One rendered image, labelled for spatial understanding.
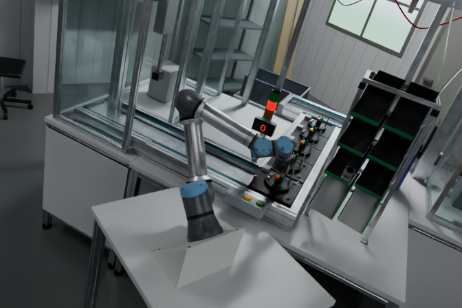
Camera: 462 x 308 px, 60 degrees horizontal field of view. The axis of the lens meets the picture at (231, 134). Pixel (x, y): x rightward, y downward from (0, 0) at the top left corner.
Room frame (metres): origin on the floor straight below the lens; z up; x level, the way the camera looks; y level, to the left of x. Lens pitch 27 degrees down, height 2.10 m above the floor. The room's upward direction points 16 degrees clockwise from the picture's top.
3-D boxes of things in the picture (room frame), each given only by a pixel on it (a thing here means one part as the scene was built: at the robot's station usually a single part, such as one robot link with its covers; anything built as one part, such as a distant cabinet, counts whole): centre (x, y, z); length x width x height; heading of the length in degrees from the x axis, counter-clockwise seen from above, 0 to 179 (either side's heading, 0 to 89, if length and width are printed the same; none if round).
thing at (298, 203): (2.28, -0.45, 0.91); 1.24 x 0.33 x 0.10; 163
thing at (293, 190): (1.81, -0.31, 0.96); 0.24 x 0.24 x 0.02; 73
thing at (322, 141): (2.53, -0.53, 1.01); 0.24 x 0.24 x 0.13; 73
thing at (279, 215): (1.75, 0.00, 0.91); 0.89 x 0.06 x 0.11; 73
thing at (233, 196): (1.63, -0.17, 0.93); 0.21 x 0.07 x 0.06; 73
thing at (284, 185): (1.81, -0.31, 0.98); 0.14 x 0.14 x 0.02
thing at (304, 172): (2.06, -0.38, 1.01); 0.24 x 0.24 x 0.13; 73
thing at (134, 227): (1.31, -0.05, 0.84); 0.90 x 0.70 x 0.03; 46
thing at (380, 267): (2.24, -0.44, 0.84); 1.50 x 1.41 x 0.03; 73
